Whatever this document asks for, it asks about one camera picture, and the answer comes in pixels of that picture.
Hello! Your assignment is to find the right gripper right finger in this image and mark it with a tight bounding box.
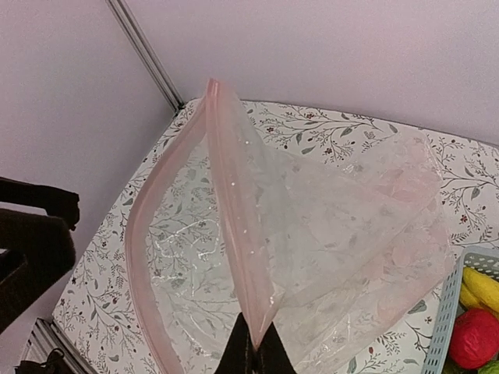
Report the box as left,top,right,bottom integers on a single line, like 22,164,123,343
255,323,296,374

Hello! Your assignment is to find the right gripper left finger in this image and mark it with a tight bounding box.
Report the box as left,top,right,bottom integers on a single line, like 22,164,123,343
214,313,253,374

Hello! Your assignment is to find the clear zip top bag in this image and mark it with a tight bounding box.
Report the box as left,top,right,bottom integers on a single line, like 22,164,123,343
125,79,453,373

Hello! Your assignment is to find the light blue plastic basket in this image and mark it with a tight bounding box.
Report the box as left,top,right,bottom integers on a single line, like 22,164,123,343
421,245,498,374

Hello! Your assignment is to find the red toy apple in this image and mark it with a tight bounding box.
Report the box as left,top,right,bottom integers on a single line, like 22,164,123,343
448,309,498,369

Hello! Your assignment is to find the green toy cabbage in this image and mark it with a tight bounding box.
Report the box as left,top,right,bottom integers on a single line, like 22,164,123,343
477,361,499,374

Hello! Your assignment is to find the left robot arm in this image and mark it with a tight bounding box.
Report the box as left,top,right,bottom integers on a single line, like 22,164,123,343
1,178,80,331

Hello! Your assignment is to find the floral tablecloth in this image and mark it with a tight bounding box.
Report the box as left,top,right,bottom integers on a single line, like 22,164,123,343
53,93,498,373

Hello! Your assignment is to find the yellow toy banana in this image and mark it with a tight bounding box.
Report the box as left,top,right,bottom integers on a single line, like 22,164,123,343
459,267,498,312

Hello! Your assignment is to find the aluminium front rail frame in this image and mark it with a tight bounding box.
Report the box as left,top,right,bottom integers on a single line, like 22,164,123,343
20,318,97,374

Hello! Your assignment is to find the left aluminium post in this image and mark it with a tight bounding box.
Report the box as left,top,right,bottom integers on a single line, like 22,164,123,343
105,0,185,112

